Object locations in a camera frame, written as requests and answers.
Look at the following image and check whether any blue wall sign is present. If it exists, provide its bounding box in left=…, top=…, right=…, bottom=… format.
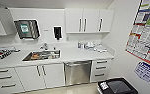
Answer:
left=133, top=60, right=150, bottom=83

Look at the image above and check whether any black soap dispenser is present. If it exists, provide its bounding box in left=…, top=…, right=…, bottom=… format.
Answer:
left=52, top=25, right=63, bottom=42

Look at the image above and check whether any stack of white plates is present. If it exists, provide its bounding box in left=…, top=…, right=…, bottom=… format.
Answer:
left=83, top=41, right=96, bottom=51

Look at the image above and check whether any white two-door sink cabinet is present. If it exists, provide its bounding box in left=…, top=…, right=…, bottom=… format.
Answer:
left=14, top=62, right=66, bottom=92

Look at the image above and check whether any black lidded waste bin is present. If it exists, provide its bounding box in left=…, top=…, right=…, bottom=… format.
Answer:
left=96, top=76, right=139, bottom=94

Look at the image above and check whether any stainless steel sink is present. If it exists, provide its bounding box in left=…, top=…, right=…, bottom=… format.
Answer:
left=21, top=49, right=62, bottom=63

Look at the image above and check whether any chrome faucet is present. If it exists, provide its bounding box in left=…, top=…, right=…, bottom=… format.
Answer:
left=39, top=41, right=50, bottom=51

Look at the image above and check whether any large printed notice poster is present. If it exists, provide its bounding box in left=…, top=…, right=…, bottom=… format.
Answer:
left=124, top=0, right=150, bottom=70

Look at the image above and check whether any paper towel dispenser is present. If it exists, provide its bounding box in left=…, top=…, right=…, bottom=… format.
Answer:
left=13, top=18, right=42, bottom=41

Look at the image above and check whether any white three-door wall cabinet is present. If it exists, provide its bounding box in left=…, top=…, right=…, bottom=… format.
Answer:
left=64, top=7, right=116, bottom=35

